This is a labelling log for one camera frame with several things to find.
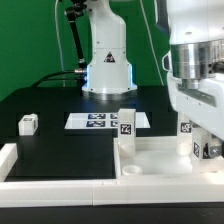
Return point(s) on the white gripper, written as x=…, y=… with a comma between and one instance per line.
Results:
x=204, y=106

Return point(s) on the white square tabletop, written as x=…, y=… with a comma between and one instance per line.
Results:
x=158, y=156

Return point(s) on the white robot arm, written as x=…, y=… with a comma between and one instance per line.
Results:
x=195, y=69

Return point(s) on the white U-shaped obstacle fence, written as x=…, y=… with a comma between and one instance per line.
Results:
x=140, y=189

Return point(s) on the white sheet with tags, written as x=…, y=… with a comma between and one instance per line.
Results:
x=92, y=121

